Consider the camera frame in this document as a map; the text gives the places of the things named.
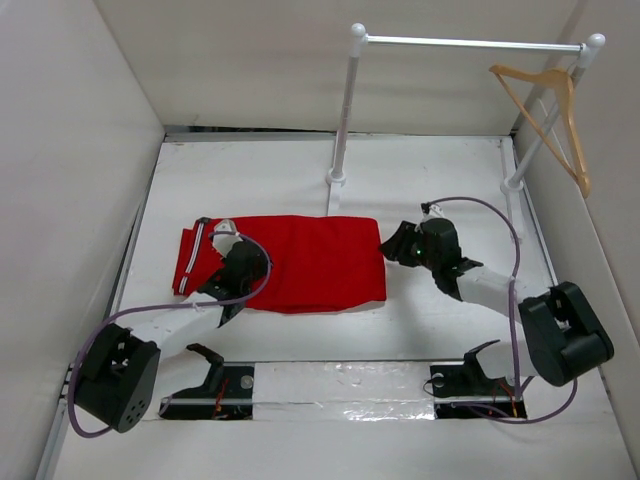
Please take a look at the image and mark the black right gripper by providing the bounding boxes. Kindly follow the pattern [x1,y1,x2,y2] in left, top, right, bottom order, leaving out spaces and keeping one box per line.
[377,221,439,272]

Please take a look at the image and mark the red trousers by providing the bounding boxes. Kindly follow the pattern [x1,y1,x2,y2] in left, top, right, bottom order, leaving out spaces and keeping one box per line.
[170,214,389,315]

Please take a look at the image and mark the wooden clothes hanger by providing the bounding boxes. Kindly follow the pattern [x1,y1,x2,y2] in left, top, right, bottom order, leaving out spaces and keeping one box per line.
[489,64,592,199]

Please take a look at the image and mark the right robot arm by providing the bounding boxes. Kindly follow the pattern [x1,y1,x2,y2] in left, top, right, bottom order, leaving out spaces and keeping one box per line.
[379,216,614,387]

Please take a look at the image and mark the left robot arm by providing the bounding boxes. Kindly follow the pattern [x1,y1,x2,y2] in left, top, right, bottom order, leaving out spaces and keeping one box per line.
[67,234,273,439]

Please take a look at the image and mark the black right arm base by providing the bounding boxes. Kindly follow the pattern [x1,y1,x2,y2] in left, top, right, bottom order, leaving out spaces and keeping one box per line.
[423,340,527,420]

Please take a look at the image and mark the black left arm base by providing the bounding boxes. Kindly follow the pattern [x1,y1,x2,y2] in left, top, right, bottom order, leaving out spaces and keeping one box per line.
[158,343,255,421]

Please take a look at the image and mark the white clothes rack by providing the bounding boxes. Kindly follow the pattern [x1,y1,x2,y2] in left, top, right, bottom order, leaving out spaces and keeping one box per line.
[326,23,606,245]

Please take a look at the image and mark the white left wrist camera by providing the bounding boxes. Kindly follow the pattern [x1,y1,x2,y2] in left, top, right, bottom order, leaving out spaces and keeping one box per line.
[209,219,243,258]

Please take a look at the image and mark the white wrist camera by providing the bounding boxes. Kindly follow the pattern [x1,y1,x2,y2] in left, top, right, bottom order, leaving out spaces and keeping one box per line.
[420,202,441,222]
[209,219,243,258]

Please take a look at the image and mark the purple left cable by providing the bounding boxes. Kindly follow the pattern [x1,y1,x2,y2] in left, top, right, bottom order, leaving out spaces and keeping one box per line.
[67,232,274,440]

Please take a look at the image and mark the purple cable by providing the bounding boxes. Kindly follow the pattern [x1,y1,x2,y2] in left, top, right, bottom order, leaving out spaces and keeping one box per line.
[422,196,579,424]
[67,232,274,440]

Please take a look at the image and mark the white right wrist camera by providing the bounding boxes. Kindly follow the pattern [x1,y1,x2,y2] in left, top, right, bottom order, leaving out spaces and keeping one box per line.
[420,202,441,222]

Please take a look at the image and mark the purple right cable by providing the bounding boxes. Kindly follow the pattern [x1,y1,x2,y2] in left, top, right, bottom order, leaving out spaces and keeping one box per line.
[422,196,579,424]

